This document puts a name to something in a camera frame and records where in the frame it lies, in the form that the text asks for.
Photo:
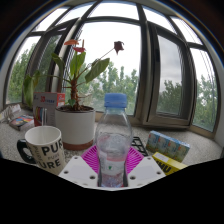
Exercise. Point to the white mug with black lettering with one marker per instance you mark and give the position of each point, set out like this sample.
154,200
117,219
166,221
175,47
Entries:
45,150

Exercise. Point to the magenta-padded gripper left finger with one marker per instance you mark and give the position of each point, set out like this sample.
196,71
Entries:
78,170

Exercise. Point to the brown-framed window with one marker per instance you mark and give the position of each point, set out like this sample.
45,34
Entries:
166,66

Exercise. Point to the white printed cardboard box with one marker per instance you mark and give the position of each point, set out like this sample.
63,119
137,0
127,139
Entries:
48,106

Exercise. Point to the potted plant in white pot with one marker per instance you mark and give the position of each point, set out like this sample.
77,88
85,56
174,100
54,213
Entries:
75,128

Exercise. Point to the clear blue-capped water bottle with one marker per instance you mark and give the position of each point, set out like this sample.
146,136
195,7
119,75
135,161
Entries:
113,140

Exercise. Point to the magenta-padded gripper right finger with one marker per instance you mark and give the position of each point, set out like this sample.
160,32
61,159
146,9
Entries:
146,170

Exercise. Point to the pack of blue-green drink cartons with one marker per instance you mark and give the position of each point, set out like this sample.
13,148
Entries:
168,145

